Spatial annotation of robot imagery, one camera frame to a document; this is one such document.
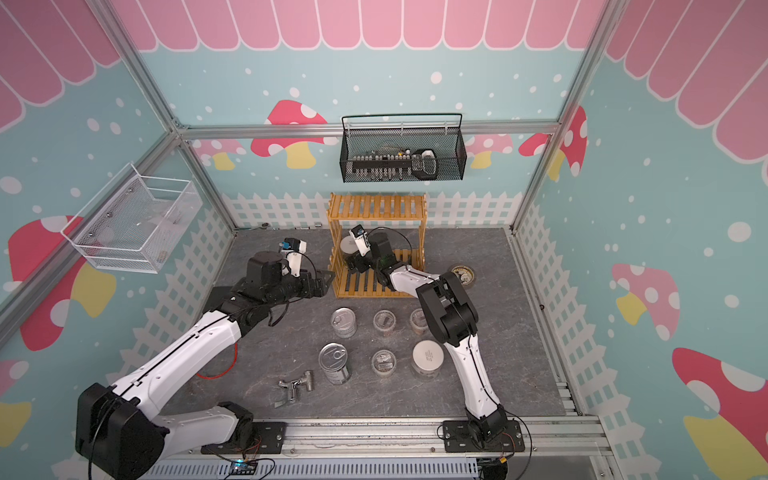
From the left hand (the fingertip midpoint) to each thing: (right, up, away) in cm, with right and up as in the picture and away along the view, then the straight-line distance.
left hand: (321, 277), depth 80 cm
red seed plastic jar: (+17, -14, +9) cm, 24 cm away
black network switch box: (-40, -8, +19) cm, 45 cm away
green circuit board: (-18, -46, -8) cm, 50 cm away
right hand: (+7, +9, +22) cm, 24 cm away
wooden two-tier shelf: (+3, -3, +22) cm, 22 cm away
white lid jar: (+28, -21, -3) cm, 36 cm away
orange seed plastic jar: (+27, -14, +7) cm, 31 cm away
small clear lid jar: (+17, -23, +1) cm, 29 cm away
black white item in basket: (+29, +34, +9) cm, 46 cm away
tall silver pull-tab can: (+5, -21, -5) cm, 22 cm away
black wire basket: (+26, +40, +14) cm, 50 cm away
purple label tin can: (+5, -14, +8) cm, 17 cm away
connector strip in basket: (+15, +33, +9) cm, 37 cm away
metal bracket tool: (-4, -28, +2) cm, 29 cm away
